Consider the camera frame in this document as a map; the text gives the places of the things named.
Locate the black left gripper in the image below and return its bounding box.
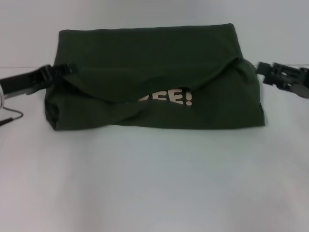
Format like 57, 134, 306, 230
0, 63, 80, 99

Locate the dark green t-shirt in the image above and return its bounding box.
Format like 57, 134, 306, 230
43, 23, 266, 133

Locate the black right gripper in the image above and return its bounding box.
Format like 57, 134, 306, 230
255, 62, 309, 99

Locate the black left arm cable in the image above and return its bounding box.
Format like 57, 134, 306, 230
0, 106, 24, 125

